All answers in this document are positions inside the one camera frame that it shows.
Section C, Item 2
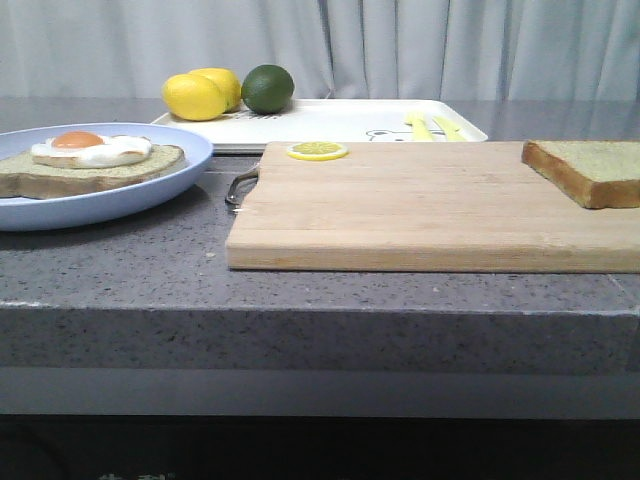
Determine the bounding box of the fried egg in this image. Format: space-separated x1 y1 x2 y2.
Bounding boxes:
30 130 152 169

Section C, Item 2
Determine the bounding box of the light blue plate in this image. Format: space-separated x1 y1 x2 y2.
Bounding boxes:
1 122 214 232

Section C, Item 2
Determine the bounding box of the bread slice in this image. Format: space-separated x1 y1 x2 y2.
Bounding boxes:
521 140 639 209
1 144 186 199

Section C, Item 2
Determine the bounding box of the white tray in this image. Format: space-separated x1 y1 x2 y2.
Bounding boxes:
154 99 488 154

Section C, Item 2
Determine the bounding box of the lemon slice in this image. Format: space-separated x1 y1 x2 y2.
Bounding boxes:
286 141 349 161

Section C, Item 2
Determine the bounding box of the yellow plastic fork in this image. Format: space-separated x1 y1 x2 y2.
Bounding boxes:
404 111 434 142

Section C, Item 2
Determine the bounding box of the wooden cutting board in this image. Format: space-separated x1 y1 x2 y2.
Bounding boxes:
226 142 639 273

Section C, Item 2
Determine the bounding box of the green lime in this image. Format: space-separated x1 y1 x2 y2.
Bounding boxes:
241 64 295 114

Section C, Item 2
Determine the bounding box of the yellow plastic knife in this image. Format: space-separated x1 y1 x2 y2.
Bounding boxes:
432 116 466 142

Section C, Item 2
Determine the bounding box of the rear yellow lemon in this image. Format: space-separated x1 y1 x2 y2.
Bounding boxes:
190 67 241 113

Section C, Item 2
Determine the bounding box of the yellow lemon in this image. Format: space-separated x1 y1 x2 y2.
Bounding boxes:
161 73 227 121
190 67 241 113

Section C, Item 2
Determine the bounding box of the front yellow lemon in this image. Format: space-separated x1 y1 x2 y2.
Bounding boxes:
161 73 227 121

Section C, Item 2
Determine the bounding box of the white curtain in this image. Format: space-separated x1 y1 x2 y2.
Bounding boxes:
1 1 639 101

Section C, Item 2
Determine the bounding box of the metal cutting board handle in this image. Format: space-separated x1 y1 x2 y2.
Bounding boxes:
225 164 260 209

